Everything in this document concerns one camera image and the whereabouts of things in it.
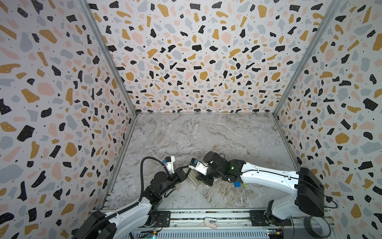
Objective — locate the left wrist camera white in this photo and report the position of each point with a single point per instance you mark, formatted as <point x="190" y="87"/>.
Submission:
<point x="169" y="164"/>

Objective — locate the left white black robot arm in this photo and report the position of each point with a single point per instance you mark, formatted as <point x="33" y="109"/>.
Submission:
<point x="143" y="212"/>

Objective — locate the pink white tag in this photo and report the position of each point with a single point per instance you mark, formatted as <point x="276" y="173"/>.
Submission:
<point x="210" y="222"/>

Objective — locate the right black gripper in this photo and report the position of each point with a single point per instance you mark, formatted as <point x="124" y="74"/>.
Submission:
<point x="204" y="178"/>

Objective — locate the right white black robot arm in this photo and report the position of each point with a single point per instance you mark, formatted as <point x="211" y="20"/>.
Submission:
<point x="305" y="192"/>

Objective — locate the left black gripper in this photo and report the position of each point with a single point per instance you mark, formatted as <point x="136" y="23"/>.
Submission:
<point x="179" y="176"/>

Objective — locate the blue cube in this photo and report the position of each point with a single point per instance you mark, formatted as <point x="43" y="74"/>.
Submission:
<point x="237" y="184"/>

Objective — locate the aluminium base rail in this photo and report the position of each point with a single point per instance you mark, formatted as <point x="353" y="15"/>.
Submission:
<point x="231" y="224"/>

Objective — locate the white remote control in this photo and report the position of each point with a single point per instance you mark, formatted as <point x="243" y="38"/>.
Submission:
<point x="195" y="177"/>

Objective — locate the black tape roll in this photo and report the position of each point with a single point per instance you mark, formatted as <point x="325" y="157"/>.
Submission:
<point x="317" y="227"/>

